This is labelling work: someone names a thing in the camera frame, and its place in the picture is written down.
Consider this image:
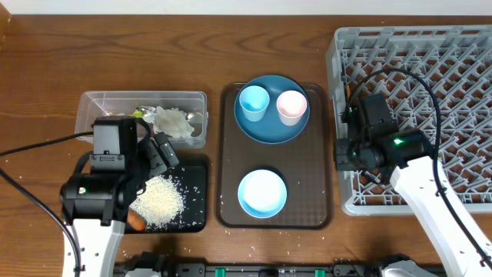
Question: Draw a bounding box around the small white tissue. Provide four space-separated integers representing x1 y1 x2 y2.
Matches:
136 105 157 124

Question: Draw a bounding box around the orange carrot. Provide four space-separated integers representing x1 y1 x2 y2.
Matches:
127 209 146 232

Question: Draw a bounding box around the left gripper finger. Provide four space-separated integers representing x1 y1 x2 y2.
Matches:
154 132 179 168
146 140 168 179

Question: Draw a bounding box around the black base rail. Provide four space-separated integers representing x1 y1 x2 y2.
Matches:
115 262 385 277

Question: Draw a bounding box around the pile of white rice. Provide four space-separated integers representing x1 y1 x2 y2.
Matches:
130 175 185 232

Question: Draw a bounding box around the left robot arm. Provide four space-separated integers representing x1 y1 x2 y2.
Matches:
60 115 178 276

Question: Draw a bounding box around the white bowl blue rim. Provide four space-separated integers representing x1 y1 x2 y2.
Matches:
238 169 288 219

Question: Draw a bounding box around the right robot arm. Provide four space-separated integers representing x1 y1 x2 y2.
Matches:
334 95 491 276

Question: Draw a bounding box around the brown serving tray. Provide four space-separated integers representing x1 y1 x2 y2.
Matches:
215 83 333 229

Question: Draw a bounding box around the large white tissue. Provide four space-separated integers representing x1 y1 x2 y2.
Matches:
153 106 194 139

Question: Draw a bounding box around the black plastic tray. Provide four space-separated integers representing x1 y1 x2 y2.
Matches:
125 159 208 234

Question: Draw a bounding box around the clear plastic bin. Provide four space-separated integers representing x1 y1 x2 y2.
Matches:
75 91 208 149

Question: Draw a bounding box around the dark blue plate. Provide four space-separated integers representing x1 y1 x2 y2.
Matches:
234 75 311 144

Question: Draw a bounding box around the grey dishwasher rack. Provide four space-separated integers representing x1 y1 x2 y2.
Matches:
325 25 491 213

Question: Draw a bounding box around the light blue cup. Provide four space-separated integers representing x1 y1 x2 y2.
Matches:
239 85 270 122

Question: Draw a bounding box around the pink cup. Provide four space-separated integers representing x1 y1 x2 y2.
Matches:
276 90 308 126

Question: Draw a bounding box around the green orange snack wrapper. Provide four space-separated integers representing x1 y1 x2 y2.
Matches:
131 110 143 118

